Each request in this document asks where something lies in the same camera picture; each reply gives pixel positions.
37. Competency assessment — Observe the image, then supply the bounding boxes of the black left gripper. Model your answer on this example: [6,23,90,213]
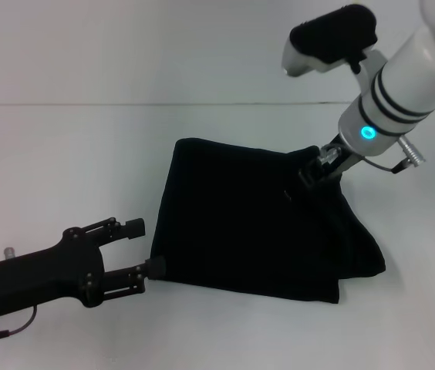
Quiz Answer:
[0,217,167,318]

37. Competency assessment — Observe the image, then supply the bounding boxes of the black and white right wrist camera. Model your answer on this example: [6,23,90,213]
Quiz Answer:
[280,3,379,78]

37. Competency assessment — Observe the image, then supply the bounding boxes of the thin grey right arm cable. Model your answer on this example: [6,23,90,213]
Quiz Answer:
[362,153,408,174]

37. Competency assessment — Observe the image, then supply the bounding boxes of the thin dark red cable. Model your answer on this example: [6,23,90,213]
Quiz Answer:
[0,306,40,342]

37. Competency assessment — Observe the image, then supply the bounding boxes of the black shirt with FREE print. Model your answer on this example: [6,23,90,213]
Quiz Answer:
[150,137,388,306]

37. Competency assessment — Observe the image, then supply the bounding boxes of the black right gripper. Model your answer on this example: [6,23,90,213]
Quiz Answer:
[297,133,362,190]

